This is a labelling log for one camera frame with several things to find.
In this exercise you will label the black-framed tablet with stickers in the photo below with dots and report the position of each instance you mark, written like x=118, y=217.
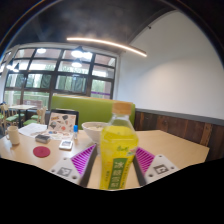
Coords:
x=61, y=125

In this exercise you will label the large black-framed window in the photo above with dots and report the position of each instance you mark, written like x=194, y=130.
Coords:
x=53, y=75

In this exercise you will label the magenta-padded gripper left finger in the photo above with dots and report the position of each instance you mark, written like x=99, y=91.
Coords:
x=83, y=160

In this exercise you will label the green upholstered bench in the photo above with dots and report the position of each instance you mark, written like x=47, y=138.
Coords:
x=90, y=108

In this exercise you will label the wooden chairs with green seats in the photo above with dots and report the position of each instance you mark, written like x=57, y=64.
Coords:
x=10, y=118

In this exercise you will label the yellow drink bottle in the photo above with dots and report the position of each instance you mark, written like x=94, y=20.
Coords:
x=118, y=146

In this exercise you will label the wooden dining table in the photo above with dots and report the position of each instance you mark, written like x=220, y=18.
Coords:
x=21, y=107

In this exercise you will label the white paper sheet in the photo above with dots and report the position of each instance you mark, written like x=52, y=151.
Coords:
x=31, y=129

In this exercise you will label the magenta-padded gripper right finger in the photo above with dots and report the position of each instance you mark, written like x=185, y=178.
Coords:
x=146, y=160

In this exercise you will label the long linear ceiling light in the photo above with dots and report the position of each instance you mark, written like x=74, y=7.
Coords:
x=106, y=42

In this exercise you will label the white mug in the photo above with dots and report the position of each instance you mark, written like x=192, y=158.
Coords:
x=13, y=135

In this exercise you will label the small blue-capped bottle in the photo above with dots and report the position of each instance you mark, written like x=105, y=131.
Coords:
x=75, y=132

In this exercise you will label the flat round red coaster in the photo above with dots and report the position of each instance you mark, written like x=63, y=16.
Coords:
x=41, y=151

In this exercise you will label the white bowl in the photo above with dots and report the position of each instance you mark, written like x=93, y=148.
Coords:
x=91, y=131

